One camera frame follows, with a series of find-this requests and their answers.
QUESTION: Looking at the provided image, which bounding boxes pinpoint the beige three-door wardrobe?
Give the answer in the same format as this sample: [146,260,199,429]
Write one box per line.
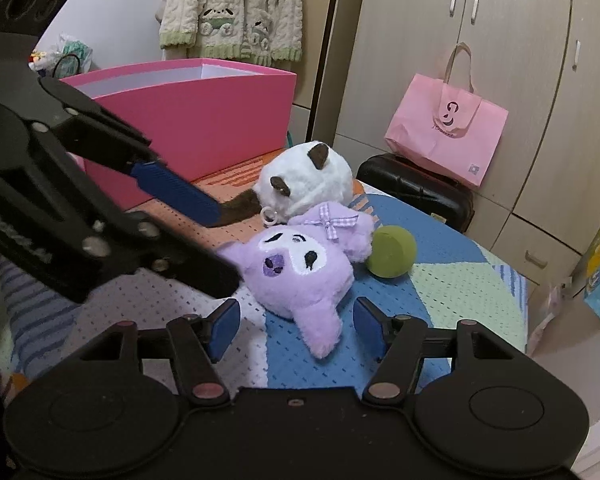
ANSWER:
[312,0,600,281]

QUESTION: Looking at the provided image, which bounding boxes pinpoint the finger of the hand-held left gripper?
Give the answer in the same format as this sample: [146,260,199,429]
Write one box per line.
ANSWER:
[34,77,222,229]
[81,209,246,300]

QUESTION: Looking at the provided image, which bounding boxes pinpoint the green soft ball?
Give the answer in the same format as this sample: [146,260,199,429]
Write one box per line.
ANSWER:
[369,225,417,279]

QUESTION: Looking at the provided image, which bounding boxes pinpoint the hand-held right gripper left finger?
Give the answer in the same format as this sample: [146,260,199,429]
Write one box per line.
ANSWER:
[77,297,242,408]

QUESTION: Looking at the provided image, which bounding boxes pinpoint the pink cardboard box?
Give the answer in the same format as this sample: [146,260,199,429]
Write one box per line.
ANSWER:
[60,58,298,211]

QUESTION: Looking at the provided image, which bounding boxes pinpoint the black suitcase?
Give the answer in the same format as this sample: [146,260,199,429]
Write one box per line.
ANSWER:
[356,154,475,233]

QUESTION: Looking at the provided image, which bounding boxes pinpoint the light wood cabinet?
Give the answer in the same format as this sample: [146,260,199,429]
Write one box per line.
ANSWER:
[292,0,351,111]

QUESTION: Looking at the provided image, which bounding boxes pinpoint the cream fleece robe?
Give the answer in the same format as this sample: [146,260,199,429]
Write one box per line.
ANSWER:
[157,0,305,66]

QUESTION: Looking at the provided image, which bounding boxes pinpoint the white plush dog brown ears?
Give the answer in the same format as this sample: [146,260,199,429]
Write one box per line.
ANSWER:
[215,141,355,228]

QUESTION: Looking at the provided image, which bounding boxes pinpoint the pink tote bag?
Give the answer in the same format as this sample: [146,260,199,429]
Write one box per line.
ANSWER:
[384,42,510,190]

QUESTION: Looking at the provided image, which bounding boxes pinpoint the white green plastic packet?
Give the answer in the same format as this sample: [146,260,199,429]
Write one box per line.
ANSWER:
[55,34,95,73]

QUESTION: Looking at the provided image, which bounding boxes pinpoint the patchwork blanket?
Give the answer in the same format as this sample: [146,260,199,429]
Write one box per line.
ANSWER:
[0,135,531,396]

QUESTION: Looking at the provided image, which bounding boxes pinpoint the purple plush toy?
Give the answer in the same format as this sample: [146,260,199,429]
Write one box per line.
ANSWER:
[216,201,376,361]

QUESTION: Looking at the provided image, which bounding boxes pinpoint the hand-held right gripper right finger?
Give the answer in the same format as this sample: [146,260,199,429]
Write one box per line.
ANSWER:
[352,296,516,406]

